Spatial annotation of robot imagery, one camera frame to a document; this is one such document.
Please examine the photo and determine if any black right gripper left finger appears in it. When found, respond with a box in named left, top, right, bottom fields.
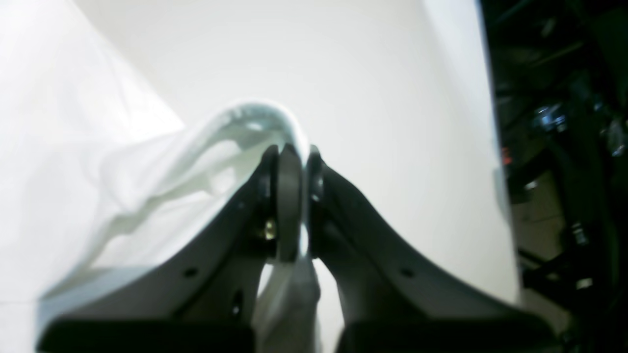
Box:
left=37, top=144, right=302, bottom=353

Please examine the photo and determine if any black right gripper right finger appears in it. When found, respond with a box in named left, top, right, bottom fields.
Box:
left=307, top=147, right=555, bottom=353

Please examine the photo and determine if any white t-shirt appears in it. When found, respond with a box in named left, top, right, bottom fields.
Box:
left=1, top=0, right=310, bottom=353

